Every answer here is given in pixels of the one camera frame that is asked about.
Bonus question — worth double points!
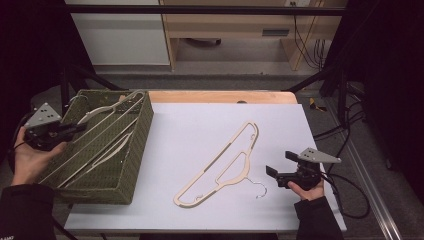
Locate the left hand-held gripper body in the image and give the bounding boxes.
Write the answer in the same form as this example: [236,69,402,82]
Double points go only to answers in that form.
[23,102,74,152]

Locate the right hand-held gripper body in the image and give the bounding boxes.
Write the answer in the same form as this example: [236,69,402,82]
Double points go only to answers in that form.
[276,147,342,192]

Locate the beige plastic clothes hanger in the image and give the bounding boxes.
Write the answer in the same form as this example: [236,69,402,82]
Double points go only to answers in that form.
[173,120,268,209]
[39,89,147,189]

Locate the green woven basket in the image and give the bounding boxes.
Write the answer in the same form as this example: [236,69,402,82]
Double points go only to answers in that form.
[35,89,155,206]

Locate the person's right hand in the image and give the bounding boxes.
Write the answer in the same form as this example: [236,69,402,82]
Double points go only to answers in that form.
[287,179,326,202]

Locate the person's left hand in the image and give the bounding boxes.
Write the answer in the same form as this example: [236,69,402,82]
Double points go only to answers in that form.
[11,126,68,187]

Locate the black metal stand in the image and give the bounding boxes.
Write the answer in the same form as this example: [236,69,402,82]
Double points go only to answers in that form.
[283,64,352,128]
[59,63,128,116]

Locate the yellow and black object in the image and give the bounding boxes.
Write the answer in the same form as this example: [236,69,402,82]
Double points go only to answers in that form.
[308,97,328,113]

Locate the white paper sheet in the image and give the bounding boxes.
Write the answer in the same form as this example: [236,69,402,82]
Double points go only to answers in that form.
[64,102,348,232]

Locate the white cabinet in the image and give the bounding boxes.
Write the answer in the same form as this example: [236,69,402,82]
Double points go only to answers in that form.
[65,0,171,67]

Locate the light wooden desk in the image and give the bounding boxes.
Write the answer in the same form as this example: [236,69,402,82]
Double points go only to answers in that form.
[159,0,349,72]

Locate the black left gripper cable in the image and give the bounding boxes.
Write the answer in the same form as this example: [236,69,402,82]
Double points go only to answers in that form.
[6,111,34,168]

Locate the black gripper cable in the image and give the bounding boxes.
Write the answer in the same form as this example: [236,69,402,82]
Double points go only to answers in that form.
[6,111,34,168]
[319,170,372,220]

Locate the black floor cables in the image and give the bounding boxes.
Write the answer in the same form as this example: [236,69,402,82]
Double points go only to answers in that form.
[313,99,367,158]

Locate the aluminium rail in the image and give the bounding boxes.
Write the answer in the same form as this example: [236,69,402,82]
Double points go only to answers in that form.
[324,99,403,240]

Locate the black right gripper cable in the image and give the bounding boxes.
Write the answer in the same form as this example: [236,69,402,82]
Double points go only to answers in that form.
[319,170,372,220]

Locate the black hanging cables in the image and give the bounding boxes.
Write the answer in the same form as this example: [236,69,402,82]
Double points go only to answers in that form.
[292,2,327,71]

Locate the black horizontal frame bar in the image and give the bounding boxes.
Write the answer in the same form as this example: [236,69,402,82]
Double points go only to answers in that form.
[66,4,348,16]

